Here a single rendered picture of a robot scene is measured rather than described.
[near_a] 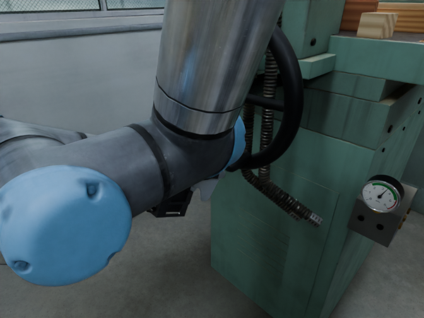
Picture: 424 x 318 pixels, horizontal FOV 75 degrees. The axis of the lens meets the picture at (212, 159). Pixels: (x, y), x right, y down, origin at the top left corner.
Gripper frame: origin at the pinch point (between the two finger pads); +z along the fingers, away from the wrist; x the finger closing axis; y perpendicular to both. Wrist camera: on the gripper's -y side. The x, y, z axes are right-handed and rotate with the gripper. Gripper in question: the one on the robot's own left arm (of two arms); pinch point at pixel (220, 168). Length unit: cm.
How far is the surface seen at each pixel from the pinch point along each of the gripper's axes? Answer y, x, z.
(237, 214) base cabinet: 17.9, -16.5, 36.1
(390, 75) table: -23.9, 16.1, 14.7
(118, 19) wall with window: -44, -129, 34
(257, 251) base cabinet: 26.7, -8.0, 41.0
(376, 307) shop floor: 37, 23, 82
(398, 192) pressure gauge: -6.0, 23.3, 17.6
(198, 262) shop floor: 50, -36, 51
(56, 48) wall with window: -17, -130, 8
